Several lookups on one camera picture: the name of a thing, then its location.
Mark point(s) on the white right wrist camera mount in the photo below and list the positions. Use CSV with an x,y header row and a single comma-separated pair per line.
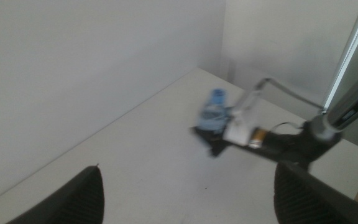
x,y
238,133

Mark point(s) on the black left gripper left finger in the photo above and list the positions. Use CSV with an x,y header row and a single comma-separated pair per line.
x,y
73,202

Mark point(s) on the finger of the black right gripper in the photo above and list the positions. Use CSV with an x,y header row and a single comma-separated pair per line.
x,y
210,140

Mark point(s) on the aluminium frame post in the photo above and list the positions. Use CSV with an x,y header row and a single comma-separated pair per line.
x,y
353,40

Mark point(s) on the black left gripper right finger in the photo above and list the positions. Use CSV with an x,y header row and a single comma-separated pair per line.
x,y
306,202

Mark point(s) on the clear water bottle blue cap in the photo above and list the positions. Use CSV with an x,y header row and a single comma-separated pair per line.
x,y
213,115

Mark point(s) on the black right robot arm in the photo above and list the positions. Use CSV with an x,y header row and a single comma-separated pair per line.
x,y
291,146

